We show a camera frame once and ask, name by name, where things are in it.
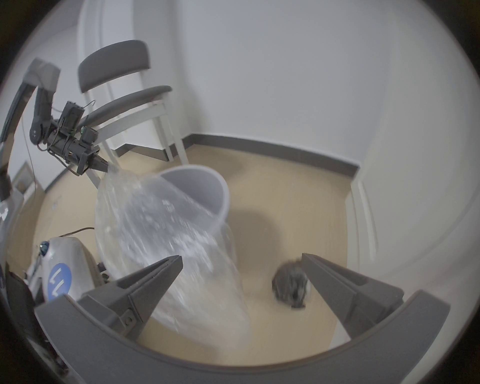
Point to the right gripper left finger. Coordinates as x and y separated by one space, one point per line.
146 288

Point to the white trash bin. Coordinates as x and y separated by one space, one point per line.
202 187

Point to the clear plastic bag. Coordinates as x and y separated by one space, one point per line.
150 225

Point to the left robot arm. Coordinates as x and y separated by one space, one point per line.
39 112

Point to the white panelled door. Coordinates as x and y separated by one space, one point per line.
412 187

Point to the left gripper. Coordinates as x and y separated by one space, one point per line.
80 155

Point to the grey and white chair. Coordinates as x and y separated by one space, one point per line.
112 63

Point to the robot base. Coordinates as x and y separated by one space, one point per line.
71 262

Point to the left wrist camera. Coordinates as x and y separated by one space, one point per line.
71 114

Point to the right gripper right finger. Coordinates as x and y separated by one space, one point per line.
337 288

